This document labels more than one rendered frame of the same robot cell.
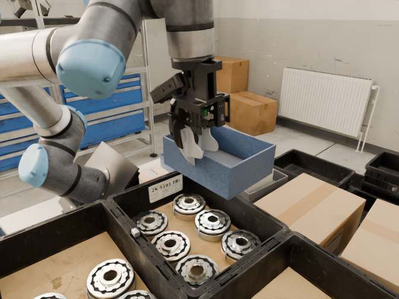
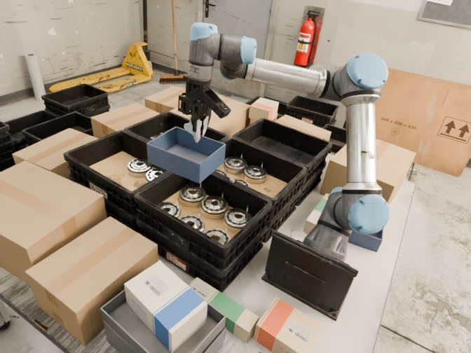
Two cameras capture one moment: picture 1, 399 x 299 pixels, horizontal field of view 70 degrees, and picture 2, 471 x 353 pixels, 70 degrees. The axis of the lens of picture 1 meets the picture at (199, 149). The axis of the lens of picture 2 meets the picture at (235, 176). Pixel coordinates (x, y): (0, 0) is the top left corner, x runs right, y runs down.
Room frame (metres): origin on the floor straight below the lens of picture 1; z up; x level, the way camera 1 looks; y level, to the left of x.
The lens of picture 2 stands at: (1.48, -0.21, 1.67)
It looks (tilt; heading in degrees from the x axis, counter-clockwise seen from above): 34 degrees down; 159
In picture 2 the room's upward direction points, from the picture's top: 7 degrees clockwise
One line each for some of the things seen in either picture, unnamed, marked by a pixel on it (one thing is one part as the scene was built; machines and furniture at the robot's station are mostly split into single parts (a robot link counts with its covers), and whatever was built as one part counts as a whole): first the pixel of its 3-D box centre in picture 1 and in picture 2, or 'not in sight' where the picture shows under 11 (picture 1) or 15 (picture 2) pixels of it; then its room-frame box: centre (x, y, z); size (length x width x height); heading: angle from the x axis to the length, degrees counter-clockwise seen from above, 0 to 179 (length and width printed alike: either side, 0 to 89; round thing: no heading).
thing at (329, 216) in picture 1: (304, 222); (99, 274); (0.72, -0.34, 0.78); 0.30 x 0.22 x 0.16; 131
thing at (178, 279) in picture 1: (191, 215); (204, 201); (0.58, 0.02, 0.92); 0.40 x 0.30 x 0.02; 39
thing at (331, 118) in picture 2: not in sight; (307, 129); (-0.90, 1.32, 0.37); 0.42 x 0.34 x 0.46; 42
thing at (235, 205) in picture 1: (191, 230); (203, 211); (0.58, 0.02, 0.87); 0.40 x 0.30 x 0.11; 39
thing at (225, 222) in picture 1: (212, 220); (190, 225); (0.63, -0.04, 0.86); 0.10 x 0.10 x 0.01
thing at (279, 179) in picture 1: (242, 174); (163, 317); (0.94, -0.17, 0.82); 0.27 x 0.20 x 0.05; 36
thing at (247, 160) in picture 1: (217, 154); (186, 153); (0.56, -0.04, 1.11); 0.20 x 0.15 x 0.07; 44
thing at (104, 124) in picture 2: not in sight; (128, 129); (-0.27, -0.21, 0.78); 0.30 x 0.22 x 0.16; 126
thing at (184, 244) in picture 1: (170, 245); (214, 204); (0.54, 0.07, 0.86); 0.10 x 0.10 x 0.01
